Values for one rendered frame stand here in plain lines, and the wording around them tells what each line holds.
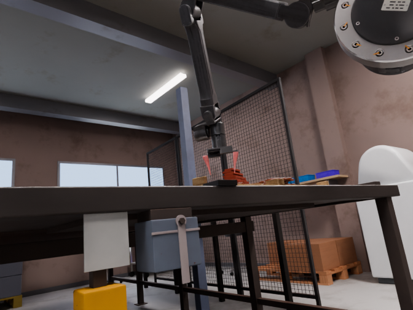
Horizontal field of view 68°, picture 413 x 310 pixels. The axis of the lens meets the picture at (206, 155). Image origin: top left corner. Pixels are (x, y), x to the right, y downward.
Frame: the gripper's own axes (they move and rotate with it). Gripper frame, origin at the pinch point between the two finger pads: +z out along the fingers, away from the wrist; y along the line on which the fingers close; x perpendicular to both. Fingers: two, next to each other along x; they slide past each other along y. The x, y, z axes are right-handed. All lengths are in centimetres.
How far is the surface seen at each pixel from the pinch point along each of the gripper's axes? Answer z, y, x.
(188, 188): 9.8, 9.5, 37.6
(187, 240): 23.2, 10.6, 40.9
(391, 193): 14, -85, -45
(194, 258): 27.6, 9.3, 39.8
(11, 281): 69, 322, -329
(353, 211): 24, -175, -336
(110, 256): 24, 26, 51
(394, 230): 33, -81, -43
